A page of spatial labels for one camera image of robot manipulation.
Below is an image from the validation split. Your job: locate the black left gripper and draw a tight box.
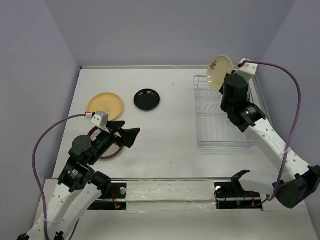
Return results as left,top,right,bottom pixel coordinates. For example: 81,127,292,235
89,120,141,164

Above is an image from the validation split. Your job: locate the red rimmed white plate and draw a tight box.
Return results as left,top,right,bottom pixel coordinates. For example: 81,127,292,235
87,126,123,161

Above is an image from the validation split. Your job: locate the cream plate with black motif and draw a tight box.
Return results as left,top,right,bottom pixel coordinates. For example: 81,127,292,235
207,55,234,92

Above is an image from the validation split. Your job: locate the pale orange plate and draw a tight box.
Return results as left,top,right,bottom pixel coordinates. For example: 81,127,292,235
87,92,124,121

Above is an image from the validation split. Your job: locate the black glossy plate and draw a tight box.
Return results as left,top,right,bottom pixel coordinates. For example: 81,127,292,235
133,88,161,111

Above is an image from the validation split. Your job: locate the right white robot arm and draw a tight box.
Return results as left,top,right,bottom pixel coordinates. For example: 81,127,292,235
220,73,320,209

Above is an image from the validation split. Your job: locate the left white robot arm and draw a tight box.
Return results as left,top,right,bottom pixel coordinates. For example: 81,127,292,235
18,121,141,240

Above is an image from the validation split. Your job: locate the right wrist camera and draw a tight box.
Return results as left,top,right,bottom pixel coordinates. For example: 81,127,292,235
235,58,258,83

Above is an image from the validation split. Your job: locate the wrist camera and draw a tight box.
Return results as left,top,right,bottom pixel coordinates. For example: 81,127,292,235
90,111,109,128
235,58,258,83

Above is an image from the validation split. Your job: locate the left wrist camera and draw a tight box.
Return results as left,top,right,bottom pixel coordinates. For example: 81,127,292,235
90,111,109,128

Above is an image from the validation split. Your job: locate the white wire dish rack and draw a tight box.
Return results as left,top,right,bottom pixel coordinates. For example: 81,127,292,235
193,75,254,149

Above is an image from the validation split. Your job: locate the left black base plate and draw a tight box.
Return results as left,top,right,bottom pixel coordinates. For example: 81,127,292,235
88,181,127,211

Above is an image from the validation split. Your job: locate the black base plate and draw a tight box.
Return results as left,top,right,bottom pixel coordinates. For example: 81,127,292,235
88,181,127,211
213,181,263,210

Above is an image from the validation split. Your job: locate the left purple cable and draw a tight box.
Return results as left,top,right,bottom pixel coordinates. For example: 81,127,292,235
33,113,92,240

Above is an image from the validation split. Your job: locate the purple cable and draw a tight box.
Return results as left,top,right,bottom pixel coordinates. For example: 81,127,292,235
33,113,92,240
243,59,302,203

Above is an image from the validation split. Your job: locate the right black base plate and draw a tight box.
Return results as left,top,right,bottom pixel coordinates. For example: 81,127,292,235
213,181,263,210

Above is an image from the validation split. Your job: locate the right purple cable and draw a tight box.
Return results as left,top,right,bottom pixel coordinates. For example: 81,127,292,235
243,59,302,203

